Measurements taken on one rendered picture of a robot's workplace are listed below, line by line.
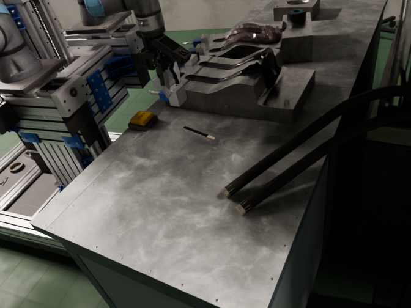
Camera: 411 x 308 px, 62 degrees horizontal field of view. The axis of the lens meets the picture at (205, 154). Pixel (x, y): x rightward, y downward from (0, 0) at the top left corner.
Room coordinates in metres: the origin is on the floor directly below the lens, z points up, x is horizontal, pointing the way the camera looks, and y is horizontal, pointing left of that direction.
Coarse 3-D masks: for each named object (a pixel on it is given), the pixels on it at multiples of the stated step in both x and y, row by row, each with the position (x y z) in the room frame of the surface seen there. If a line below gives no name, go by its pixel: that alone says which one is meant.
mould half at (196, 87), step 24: (264, 48) 1.18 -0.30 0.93; (192, 72) 1.21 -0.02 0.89; (216, 72) 1.18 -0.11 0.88; (288, 72) 1.10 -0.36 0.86; (312, 72) 1.06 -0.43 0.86; (192, 96) 1.08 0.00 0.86; (216, 96) 1.02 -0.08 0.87; (240, 96) 0.97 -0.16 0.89; (264, 96) 0.97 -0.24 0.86; (288, 96) 0.94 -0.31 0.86; (288, 120) 0.87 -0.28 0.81
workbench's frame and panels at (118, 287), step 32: (352, 96) 1.16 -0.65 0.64; (320, 192) 0.75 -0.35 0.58; (320, 224) 0.78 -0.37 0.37; (96, 256) 0.55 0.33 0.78; (288, 256) 0.42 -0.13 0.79; (320, 256) 0.81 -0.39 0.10; (96, 288) 0.68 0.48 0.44; (128, 288) 0.56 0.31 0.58; (160, 288) 0.47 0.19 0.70; (288, 288) 0.47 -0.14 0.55
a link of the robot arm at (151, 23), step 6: (138, 18) 0.98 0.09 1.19; (144, 18) 0.97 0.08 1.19; (150, 18) 0.97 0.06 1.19; (156, 18) 0.98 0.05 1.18; (162, 18) 0.99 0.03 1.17; (138, 24) 0.99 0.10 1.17; (144, 24) 0.98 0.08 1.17; (150, 24) 0.97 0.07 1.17; (156, 24) 0.97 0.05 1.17; (162, 24) 0.99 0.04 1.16; (144, 30) 0.98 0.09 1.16; (150, 30) 0.97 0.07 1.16; (156, 30) 0.98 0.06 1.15
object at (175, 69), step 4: (176, 64) 1.02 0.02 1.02; (168, 68) 1.03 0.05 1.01; (172, 68) 1.01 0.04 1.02; (176, 68) 1.02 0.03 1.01; (168, 72) 1.04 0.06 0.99; (172, 72) 1.01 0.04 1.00; (176, 72) 1.01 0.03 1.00; (172, 76) 1.04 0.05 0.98; (176, 76) 1.01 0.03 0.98; (176, 80) 1.02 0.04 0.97
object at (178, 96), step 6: (174, 84) 1.02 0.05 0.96; (180, 84) 1.01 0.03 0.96; (150, 90) 1.05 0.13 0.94; (162, 90) 1.02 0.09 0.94; (174, 90) 0.97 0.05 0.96; (180, 90) 0.98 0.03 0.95; (162, 96) 1.00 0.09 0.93; (174, 96) 0.97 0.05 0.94; (180, 96) 0.98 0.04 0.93; (186, 96) 1.00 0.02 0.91; (174, 102) 0.97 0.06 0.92; (180, 102) 0.97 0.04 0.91
